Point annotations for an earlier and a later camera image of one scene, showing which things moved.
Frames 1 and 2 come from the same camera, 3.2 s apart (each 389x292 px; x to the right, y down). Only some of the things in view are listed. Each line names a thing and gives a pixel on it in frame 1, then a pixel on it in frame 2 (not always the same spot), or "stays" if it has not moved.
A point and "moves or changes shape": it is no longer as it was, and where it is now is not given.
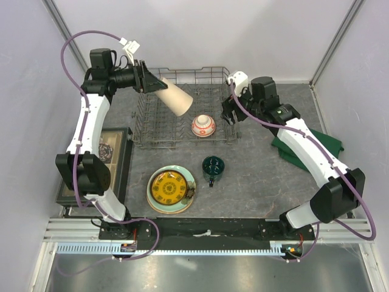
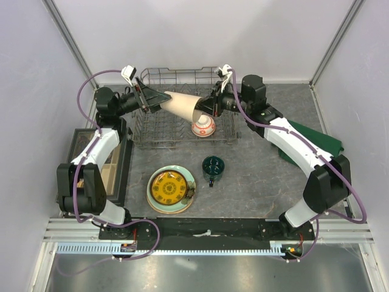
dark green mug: (213, 169) stays
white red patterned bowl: (203, 126) stays
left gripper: (144, 81) → (149, 98)
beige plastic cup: (177, 99) moves or changes shape
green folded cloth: (334, 145) stays
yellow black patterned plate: (168, 187) stays
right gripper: (228, 107) → (213, 104)
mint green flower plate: (191, 184) stays
